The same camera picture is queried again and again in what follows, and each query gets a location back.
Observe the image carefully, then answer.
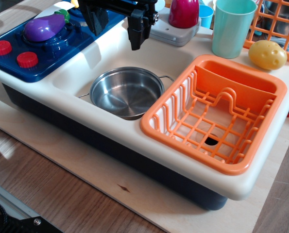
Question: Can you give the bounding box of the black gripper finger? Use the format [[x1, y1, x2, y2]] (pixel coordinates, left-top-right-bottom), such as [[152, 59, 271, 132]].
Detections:
[[127, 10, 150, 50], [80, 5, 109, 36]]

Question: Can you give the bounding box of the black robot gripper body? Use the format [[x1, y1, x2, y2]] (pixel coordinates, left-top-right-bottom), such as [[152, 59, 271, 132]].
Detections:
[[78, 0, 158, 25]]

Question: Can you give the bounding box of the stainless steel pan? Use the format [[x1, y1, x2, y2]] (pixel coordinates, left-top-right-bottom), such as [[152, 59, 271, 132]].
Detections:
[[79, 67, 174, 120]]

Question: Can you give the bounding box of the orange plastic drying rack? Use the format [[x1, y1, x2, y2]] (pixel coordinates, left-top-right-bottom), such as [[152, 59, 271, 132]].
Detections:
[[140, 55, 287, 175]]

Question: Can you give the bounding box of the orange plastic grid rack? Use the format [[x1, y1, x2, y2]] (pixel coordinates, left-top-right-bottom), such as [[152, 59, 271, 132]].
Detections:
[[244, 0, 289, 61]]

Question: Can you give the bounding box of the grey toy faucet base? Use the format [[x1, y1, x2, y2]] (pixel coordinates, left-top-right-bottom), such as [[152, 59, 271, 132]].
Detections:
[[150, 8, 202, 47]]

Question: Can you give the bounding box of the yellow toy piece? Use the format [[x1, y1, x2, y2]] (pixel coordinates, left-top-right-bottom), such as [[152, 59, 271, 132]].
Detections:
[[71, 0, 79, 8]]

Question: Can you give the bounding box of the magenta plastic cup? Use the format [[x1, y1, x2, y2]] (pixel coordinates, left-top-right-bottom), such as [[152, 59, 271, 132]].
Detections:
[[169, 0, 200, 29]]

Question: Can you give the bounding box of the purple toy eggplant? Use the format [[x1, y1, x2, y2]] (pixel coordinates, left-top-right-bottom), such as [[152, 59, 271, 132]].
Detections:
[[23, 9, 70, 42]]

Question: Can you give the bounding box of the small blue plastic cup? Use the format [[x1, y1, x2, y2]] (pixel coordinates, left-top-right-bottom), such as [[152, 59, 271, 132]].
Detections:
[[199, 4, 214, 28]]

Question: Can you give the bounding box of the blue toy stove top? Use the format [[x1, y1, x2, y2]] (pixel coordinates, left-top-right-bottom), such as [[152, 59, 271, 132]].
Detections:
[[0, 1, 125, 83]]

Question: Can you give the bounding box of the red stove knob right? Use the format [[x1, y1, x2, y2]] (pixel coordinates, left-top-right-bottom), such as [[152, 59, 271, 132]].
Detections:
[[17, 51, 38, 68]]

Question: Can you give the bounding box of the red stove knob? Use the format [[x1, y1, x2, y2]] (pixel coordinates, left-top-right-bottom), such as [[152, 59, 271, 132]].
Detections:
[[0, 40, 12, 56], [17, 51, 38, 68]]

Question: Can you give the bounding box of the mint green plastic cup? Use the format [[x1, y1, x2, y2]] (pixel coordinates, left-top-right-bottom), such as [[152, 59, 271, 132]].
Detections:
[[212, 0, 257, 59]]

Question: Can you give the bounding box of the red stove knob left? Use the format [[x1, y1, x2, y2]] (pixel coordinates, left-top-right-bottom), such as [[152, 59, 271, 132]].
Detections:
[[0, 40, 12, 56]]

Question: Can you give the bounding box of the yellow toy potato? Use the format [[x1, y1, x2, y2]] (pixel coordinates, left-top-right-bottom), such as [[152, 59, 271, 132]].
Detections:
[[248, 40, 288, 70]]

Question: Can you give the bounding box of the light wooden base board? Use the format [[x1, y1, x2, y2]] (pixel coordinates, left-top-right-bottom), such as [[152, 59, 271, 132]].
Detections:
[[0, 101, 289, 233]]

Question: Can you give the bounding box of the black bracket with screw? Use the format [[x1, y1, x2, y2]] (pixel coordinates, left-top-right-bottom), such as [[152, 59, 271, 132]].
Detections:
[[0, 205, 62, 233]]

